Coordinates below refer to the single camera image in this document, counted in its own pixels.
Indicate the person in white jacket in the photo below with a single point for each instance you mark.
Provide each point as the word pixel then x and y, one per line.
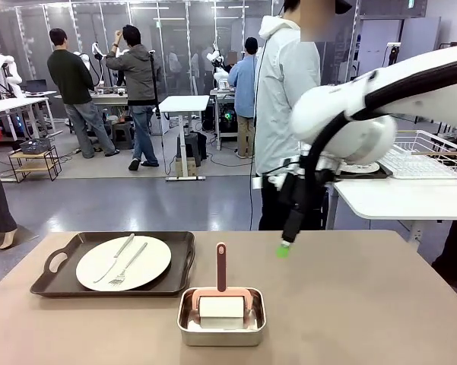
pixel 281 95

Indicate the cluttered white work table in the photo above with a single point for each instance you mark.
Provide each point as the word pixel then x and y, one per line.
pixel 106 97

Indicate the silver table knife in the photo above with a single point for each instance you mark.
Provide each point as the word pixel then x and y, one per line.
pixel 123 245

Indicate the person in blue shirt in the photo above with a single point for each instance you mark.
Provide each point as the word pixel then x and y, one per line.
pixel 243 83

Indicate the man in gray hoodie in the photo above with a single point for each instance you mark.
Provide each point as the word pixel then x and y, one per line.
pixel 137 72

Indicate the silver fork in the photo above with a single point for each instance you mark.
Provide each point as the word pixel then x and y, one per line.
pixel 133 258

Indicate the black computer tower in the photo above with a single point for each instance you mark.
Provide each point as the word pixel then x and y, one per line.
pixel 228 116

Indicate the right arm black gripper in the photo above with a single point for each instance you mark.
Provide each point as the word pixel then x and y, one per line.
pixel 296 190

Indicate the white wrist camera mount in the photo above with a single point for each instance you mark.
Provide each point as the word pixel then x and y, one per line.
pixel 275 178

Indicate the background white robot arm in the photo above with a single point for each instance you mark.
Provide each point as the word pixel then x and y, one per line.
pixel 7 70

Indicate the black tripod stand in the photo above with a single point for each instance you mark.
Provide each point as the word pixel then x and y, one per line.
pixel 154 87

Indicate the long white work table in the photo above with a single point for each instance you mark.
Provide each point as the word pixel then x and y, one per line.
pixel 19 102

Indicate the person legs in black trousers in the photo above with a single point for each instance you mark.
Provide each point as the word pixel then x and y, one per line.
pixel 454 247

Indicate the wooden shelf with black frame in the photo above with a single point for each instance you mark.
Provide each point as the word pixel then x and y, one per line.
pixel 34 167

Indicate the white side table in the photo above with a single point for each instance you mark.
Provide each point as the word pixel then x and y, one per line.
pixel 403 197

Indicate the pink scoop spatula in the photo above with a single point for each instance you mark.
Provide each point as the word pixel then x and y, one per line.
pixel 221 266

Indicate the man in dark green sweater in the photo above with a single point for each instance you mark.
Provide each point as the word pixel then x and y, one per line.
pixel 68 76

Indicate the dark brown serving tray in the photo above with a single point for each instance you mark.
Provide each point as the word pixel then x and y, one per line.
pixel 61 281

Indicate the rectangular stainless steel container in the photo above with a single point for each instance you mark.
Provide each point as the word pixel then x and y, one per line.
pixel 220 336

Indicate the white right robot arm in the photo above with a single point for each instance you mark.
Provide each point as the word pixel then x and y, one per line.
pixel 365 99

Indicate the dark tray under plate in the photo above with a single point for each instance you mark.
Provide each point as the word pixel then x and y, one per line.
pixel 382 174

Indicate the white round dinner plate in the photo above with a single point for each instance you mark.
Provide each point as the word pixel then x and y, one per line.
pixel 148 266

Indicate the white standing desk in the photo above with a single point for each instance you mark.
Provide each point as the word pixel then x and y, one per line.
pixel 182 102

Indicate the white plate on dark tray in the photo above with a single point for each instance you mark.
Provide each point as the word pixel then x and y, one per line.
pixel 365 168

